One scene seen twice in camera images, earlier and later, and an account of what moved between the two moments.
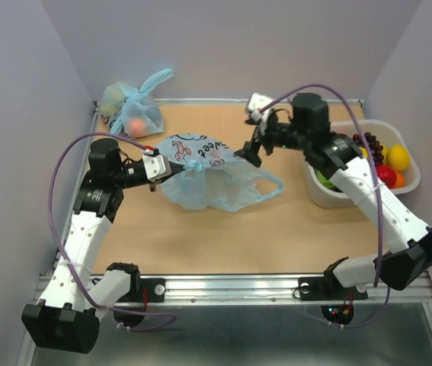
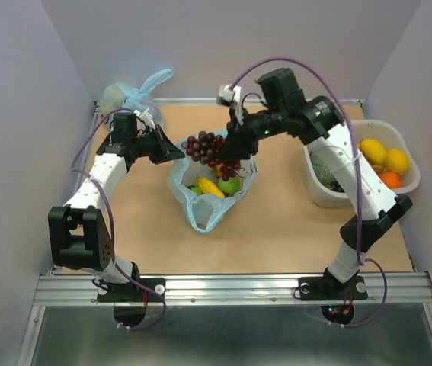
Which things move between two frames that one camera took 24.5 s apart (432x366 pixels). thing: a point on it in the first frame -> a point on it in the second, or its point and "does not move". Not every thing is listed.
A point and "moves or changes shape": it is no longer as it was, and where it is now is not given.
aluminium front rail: (249, 290) does not move
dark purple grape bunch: (376, 149) -> (208, 149)
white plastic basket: (390, 135) does not move
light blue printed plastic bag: (214, 174) moves or changes shape
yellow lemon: (398, 158) does not move
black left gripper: (152, 186) -> (166, 150)
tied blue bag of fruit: (137, 114) does not move
